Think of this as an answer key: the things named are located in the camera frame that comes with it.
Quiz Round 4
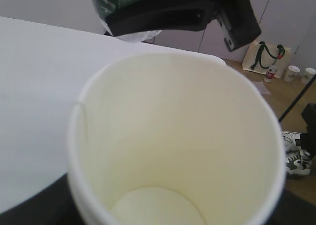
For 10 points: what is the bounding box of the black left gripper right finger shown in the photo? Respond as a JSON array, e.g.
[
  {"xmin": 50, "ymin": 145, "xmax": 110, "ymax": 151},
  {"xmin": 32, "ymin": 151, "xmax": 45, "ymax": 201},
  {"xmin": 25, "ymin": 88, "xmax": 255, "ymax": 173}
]
[{"xmin": 281, "ymin": 190, "xmax": 316, "ymax": 225}]

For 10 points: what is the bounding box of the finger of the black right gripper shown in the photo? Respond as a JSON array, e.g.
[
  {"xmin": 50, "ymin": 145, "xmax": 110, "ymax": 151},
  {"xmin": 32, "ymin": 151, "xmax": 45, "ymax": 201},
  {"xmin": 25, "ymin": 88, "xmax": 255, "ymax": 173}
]
[{"xmin": 106, "ymin": 0, "xmax": 215, "ymax": 37}]

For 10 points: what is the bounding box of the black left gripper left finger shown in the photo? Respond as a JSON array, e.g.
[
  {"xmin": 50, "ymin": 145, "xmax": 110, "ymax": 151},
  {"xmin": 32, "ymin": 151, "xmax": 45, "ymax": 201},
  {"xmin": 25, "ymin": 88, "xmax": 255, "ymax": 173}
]
[{"xmin": 0, "ymin": 174, "xmax": 81, "ymax": 225}]

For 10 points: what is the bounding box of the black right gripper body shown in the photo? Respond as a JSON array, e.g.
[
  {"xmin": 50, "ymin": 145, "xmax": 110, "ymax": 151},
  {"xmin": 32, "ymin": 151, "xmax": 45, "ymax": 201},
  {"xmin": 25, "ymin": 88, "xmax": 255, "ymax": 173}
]
[{"xmin": 216, "ymin": 0, "xmax": 261, "ymax": 52}]

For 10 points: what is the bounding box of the clear water bottle green label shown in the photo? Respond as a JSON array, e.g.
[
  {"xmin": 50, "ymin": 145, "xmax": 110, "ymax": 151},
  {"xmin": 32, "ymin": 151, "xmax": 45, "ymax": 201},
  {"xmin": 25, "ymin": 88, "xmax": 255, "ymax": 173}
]
[{"xmin": 92, "ymin": 0, "xmax": 161, "ymax": 43}]

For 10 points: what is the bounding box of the white paper cup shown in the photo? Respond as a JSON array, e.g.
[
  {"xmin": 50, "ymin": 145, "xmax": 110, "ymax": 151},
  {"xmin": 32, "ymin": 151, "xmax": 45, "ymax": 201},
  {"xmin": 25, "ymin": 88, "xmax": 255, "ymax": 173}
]
[{"xmin": 67, "ymin": 52, "xmax": 285, "ymax": 225}]

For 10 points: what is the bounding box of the small red label bottle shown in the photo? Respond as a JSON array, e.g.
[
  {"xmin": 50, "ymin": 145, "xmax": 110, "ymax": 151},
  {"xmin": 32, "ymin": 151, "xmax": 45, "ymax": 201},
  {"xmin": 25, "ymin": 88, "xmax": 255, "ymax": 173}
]
[{"xmin": 264, "ymin": 65, "xmax": 277, "ymax": 82}]

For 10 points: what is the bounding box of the white lidded cup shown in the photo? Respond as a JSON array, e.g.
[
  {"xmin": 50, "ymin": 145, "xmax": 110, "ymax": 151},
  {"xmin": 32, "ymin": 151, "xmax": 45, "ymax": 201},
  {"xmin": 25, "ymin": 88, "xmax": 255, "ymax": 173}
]
[
  {"xmin": 301, "ymin": 68, "xmax": 316, "ymax": 84},
  {"xmin": 283, "ymin": 65, "xmax": 300, "ymax": 82}
]

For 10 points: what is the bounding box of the white paper shopping bag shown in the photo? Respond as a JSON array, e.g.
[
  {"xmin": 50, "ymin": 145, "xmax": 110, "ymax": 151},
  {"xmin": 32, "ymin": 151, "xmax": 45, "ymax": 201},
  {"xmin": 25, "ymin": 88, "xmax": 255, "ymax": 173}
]
[{"xmin": 242, "ymin": 41, "xmax": 293, "ymax": 78}]

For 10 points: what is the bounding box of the white green sneaker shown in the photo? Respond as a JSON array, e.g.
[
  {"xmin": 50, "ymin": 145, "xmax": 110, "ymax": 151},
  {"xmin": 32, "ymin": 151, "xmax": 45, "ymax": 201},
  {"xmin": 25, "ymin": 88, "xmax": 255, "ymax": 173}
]
[{"xmin": 282, "ymin": 131, "xmax": 312, "ymax": 177}]

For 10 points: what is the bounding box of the black stand pole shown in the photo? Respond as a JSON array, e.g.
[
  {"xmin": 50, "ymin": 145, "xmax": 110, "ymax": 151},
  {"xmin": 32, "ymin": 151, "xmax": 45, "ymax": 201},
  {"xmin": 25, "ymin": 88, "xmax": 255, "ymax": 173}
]
[{"xmin": 278, "ymin": 75, "xmax": 316, "ymax": 123}]

